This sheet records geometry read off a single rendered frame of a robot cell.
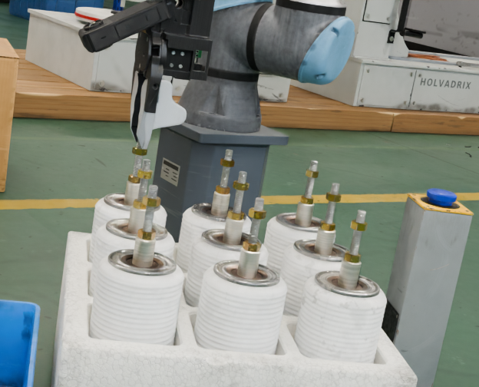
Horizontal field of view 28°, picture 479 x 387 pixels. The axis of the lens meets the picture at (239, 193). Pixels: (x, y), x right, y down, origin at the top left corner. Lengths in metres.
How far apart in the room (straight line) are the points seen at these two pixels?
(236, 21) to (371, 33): 2.29
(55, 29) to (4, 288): 1.89
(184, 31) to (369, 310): 0.43
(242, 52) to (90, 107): 1.52
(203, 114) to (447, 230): 0.51
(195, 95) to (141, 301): 0.68
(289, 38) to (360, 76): 2.24
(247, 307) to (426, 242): 0.34
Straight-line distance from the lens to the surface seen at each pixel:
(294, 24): 1.56
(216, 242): 1.17
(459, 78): 4.19
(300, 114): 3.55
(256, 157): 1.66
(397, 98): 3.96
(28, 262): 1.77
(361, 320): 1.08
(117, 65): 3.18
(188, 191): 1.64
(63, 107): 3.05
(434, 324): 1.35
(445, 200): 1.31
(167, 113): 1.24
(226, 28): 1.62
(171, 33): 1.24
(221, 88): 1.63
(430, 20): 8.08
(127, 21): 1.21
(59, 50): 3.38
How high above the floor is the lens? 0.60
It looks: 14 degrees down
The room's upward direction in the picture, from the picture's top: 10 degrees clockwise
